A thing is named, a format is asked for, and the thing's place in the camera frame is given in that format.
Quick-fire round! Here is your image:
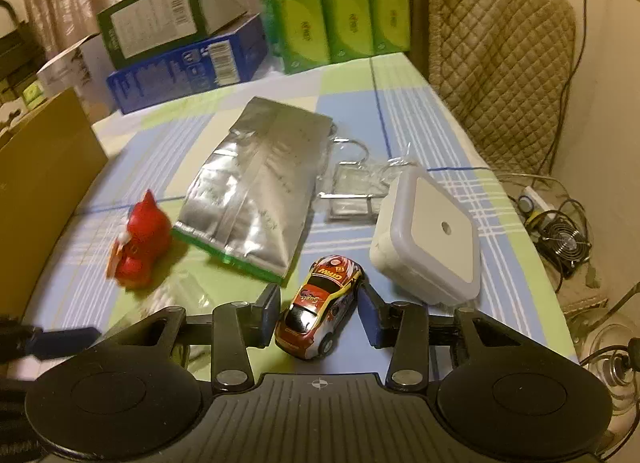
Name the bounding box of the white square night light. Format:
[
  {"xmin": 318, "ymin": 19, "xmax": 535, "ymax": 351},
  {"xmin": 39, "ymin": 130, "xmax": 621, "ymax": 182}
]
[{"xmin": 369, "ymin": 166, "xmax": 480, "ymax": 307}]

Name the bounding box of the white round plug adapter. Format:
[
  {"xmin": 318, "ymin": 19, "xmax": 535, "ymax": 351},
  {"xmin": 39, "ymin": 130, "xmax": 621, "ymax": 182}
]
[{"xmin": 518, "ymin": 186, "xmax": 553, "ymax": 217}]

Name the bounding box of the black power cable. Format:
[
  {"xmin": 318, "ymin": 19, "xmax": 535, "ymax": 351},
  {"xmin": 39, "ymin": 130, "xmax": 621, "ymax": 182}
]
[{"xmin": 539, "ymin": 0, "xmax": 622, "ymax": 174}]

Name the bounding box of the black cooling fan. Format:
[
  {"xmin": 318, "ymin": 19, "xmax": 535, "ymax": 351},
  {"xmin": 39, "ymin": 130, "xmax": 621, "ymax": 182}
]
[{"xmin": 536, "ymin": 214, "xmax": 591, "ymax": 279}]

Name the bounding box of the red Doraemon figurine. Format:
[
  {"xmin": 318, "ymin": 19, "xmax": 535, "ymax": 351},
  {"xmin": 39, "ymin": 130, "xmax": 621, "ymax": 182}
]
[{"xmin": 105, "ymin": 190, "xmax": 171, "ymax": 290}]

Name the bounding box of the chair with quilted cover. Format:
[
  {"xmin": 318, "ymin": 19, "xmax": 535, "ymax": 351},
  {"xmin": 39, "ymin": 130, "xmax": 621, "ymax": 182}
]
[{"xmin": 409, "ymin": 0, "xmax": 576, "ymax": 174}]

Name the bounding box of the brown cardboard box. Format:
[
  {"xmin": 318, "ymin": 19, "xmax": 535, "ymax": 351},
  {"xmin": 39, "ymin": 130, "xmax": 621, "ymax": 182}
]
[{"xmin": 0, "ymin": 88, "xmax": 107, "ymax": 318}]

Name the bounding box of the silver foil bag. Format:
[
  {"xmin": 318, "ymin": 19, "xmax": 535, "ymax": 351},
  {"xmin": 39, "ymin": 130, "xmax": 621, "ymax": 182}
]
[{"xmin": 174, "ymin": 97, "xmax": 334, "ymax": 283}]

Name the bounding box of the white printed box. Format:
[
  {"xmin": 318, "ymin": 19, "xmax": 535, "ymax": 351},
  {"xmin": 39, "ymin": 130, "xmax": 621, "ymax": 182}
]
[{"xmin": 37, "ymin": 34, "xmax": 116, "ymax": 123}]

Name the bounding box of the wire soap rack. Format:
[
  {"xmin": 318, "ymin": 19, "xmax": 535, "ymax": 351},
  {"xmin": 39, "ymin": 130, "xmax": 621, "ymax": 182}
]
[{"xmin": 314, "ymin": 137, "xmax": 420, "ymax": 223}]

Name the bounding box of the red toy race car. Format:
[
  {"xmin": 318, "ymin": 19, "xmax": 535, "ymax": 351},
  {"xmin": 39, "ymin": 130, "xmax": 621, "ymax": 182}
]
[{"xmin": 274, "ymin": 255, "xmax": 364, "ymax": 360}]

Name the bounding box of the green tissue pack bundle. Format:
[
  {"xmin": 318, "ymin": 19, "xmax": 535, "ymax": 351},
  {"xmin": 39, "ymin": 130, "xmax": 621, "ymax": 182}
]
[{"xmin": 260, "ymin": 0, "xmax": 411, "ymax": 74}]

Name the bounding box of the glass kettle black handle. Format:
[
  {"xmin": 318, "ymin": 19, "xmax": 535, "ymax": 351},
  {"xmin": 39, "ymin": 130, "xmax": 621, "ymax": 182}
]
[{"xmin": 577, "ymin": 309, "xmax": 639, "ymax": 455}]

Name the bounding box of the blue product box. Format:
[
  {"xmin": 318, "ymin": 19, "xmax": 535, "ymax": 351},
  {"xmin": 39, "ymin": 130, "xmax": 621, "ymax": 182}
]
[{"xmin": 106, "ymin": 14, "xmax": 268, "ymax": 114}]

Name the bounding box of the box of green packs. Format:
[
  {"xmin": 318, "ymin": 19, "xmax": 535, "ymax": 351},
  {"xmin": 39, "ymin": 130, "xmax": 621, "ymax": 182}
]
[{"xmin": 1, "ymin": 73, "xmax": 47, "ymax": 114}]

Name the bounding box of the green product box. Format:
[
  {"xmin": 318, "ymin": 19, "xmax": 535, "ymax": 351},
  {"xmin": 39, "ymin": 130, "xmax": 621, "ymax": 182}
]
[{"xmin": 98, "ymin": 0, "xmax": 248, "ymax": 70}]

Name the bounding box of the checked bed sheet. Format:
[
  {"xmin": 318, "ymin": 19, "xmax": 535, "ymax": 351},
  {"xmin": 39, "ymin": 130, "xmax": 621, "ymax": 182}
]
[{"xmin": 24, "ymin": 53, "xmax": 575, "ymax": 358}]

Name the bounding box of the black folding cart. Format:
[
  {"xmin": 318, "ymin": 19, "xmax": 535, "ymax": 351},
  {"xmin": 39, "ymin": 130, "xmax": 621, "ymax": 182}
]
[{"xmin": 0, "ymin": 0, "xmax": 46, "ymax": 80}]

